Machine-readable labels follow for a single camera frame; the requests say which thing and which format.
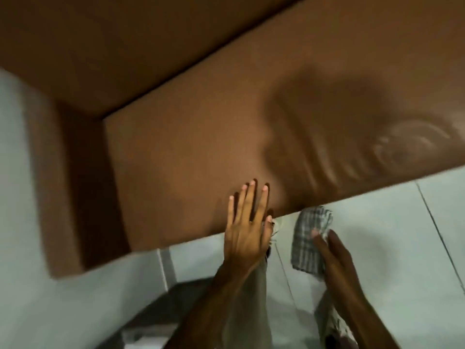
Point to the person's right thumb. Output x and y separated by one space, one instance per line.
319 240

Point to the brown wooden table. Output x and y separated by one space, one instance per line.
203 141

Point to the person's left little finger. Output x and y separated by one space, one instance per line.
230 210

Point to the person's left forearm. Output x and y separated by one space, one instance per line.
214 305

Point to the person's left middle finger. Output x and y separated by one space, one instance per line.
252 199

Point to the person's left thumb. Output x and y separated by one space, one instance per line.
268 230

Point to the person's left hand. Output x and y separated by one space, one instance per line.
243 238

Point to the grey checked cloth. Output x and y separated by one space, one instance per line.
308 228

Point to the person's right forearm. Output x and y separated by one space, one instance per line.
363 316

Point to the person's right hand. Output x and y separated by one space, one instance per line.
338 261

